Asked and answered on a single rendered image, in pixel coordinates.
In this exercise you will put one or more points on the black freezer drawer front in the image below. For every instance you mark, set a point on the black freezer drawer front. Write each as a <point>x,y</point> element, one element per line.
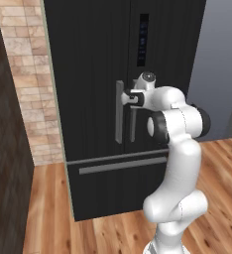
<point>111,191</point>

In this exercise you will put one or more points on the black fridge door with display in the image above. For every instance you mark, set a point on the black fridge door with display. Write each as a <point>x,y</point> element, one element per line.
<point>164,49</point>

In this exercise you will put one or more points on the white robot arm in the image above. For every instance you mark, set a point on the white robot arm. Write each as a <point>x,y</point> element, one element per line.
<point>182,165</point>

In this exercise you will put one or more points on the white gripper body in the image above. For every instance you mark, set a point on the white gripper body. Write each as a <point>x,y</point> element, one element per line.
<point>125,98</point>

